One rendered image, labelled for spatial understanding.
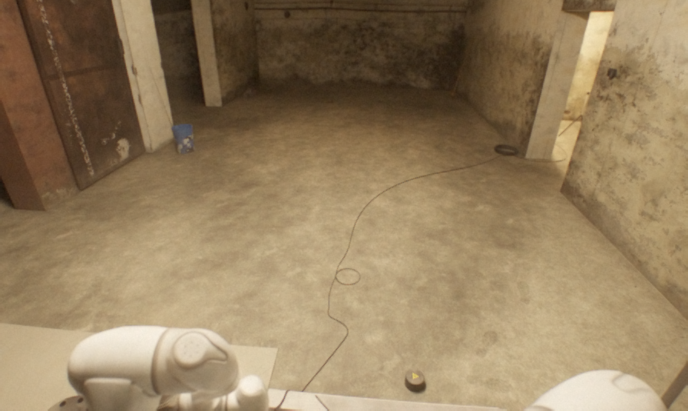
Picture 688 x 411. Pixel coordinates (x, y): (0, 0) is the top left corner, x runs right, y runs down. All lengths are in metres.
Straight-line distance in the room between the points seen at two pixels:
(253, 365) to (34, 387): 1.26
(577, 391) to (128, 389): 0.77
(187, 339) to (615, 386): 0.71
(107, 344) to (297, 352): 1.69
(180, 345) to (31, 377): 2.18
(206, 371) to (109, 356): 0.20
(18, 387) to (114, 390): 2.05
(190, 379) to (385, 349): 1.80
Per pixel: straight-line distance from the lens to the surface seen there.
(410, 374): 2.27
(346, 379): 2.30
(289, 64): 11.28
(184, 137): 5.79
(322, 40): 11.04
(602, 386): 0.65
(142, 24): 6.18
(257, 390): 1.29
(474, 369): 2.48
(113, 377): 0.85
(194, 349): 0.76
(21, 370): 2.98
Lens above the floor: 1.89
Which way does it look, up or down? 27 degrees down
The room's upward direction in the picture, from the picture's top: 1 degrees clockwise
